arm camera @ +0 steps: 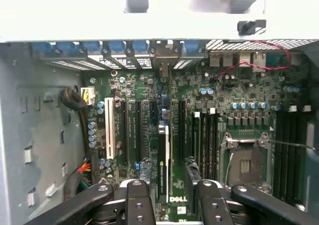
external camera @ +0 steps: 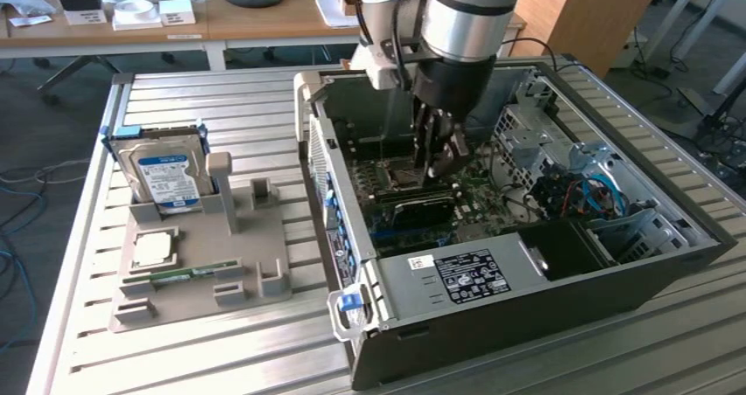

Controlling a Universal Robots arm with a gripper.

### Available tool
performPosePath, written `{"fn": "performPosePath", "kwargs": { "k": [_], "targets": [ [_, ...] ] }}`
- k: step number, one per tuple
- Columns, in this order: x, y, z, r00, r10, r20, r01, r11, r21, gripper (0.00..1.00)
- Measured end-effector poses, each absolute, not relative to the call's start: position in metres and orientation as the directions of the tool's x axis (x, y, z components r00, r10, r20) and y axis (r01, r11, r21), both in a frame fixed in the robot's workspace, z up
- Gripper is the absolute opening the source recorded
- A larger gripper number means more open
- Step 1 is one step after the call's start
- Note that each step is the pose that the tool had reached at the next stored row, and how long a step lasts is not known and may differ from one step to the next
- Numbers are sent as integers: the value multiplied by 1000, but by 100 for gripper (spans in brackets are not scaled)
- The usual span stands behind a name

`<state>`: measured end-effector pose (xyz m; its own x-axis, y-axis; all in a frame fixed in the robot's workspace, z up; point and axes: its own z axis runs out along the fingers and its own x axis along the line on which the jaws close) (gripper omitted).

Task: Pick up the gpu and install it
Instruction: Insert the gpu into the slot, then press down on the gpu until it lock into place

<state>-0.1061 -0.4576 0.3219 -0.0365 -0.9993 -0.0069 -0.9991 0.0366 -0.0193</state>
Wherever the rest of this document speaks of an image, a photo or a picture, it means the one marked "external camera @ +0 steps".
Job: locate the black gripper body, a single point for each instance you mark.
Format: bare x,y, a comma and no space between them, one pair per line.
451,85

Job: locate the flat white box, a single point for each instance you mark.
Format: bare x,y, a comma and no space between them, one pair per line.
136,23

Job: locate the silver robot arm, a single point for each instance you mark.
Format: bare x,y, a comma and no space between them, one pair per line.
466,23

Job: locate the grey chipset heatsink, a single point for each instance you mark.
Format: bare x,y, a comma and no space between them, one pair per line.
475,233

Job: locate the loose green RAM stick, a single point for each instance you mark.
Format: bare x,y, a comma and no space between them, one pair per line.
187,275

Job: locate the white paper label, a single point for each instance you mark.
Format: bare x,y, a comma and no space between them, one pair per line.
29,20

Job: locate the perforated silver disk bay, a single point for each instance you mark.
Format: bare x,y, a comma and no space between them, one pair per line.
524,150

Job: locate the green motherboard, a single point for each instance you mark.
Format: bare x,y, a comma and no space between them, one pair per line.
478,203

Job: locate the white boxes on desk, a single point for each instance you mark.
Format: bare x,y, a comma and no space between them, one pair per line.
81,10

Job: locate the CPU socket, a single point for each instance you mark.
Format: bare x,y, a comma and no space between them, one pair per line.
399,174

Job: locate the green GPU with black fan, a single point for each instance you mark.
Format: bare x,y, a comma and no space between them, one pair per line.
426,211

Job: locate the white paper stack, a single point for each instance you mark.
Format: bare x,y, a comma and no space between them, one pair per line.
332,17

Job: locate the wooden desk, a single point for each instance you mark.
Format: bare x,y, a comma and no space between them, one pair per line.
57,36

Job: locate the silver CPU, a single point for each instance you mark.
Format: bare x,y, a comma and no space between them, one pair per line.
152,251

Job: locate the blue expansion slot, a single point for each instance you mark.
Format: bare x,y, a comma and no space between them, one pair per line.
387,234

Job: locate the white desk frame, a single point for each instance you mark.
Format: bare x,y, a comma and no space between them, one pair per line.
731,76

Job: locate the small white box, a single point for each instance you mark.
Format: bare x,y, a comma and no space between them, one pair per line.
176,12

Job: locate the open black PC case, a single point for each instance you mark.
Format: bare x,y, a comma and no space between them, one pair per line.
524,316

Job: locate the white tape roll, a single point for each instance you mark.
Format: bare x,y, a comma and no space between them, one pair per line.
135,8

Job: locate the grey parts rack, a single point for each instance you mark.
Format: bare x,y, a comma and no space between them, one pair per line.
198,246

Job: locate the blue case latch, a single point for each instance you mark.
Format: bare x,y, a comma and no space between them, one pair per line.
347,303

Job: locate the slanted silver disk bay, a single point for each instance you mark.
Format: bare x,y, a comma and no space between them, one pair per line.
641,233

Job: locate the hard disk with blue carrier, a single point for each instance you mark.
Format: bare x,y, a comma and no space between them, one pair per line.
157,172

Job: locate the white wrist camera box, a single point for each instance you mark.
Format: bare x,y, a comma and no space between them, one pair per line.
382,74

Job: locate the wooden cabinet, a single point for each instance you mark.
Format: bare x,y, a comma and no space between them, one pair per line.
611,19

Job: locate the grey power supply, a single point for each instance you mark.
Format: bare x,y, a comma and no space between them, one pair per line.
419,281

